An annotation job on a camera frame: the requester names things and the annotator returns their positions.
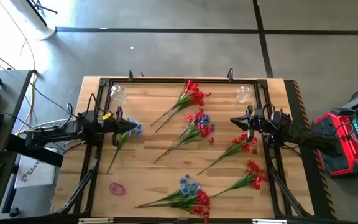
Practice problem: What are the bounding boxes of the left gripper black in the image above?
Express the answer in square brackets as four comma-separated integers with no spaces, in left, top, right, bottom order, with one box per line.
[99,105,138,147]

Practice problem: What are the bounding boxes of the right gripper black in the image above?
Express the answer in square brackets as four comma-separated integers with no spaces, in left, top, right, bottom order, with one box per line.
[230,105,272,143]

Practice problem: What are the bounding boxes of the blue artificial flower bunch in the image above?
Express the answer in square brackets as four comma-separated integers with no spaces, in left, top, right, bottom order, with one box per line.
[106,117,143,174]
[135,174,202,208]
[181,113,213,138]

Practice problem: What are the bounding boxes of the small pink glass vase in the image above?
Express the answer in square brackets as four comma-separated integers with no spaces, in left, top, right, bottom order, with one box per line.
[109,182,126,196]

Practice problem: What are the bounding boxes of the clear cut glass vase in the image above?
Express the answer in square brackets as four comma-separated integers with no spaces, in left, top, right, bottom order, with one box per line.
[109,85,127,106]
[236,86,253,103]

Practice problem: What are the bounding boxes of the black yellow hazard strip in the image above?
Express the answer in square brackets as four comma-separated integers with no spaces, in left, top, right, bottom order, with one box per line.
[283,80,337,220]

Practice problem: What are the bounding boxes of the black diagonal support beam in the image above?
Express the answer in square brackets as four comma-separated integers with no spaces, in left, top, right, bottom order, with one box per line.
[6,133,64,168]

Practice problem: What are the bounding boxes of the red and black equipment case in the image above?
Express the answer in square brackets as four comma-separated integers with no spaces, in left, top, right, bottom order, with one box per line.
[310,107,358,179]

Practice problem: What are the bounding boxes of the white printed cardboard box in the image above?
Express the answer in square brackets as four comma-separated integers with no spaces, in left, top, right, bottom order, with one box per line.
[13,148,62,190]

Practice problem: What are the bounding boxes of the grey desk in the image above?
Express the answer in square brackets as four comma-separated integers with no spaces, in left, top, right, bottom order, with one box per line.
[0,70,33,222]

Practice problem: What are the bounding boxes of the black tower fan white base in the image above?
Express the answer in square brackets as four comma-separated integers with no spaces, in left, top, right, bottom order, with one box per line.
[9,0,58,41]

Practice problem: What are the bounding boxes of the black tripod legs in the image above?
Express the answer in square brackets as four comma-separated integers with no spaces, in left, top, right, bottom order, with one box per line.
[29,0,58,16]

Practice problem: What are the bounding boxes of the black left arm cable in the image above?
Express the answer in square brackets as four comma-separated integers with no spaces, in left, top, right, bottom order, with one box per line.
[66,92,107,122]

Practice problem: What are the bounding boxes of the black aluminium table frame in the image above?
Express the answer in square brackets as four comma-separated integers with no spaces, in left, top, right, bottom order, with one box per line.
[56,77,312,218]

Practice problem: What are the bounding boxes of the yellow cable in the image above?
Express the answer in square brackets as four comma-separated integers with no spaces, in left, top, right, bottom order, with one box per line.
[16,73,39,136]

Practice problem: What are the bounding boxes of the silver edge bracket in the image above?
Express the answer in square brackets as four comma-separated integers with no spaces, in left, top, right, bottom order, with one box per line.
[78,217,114,224]
[252,218,288,224]

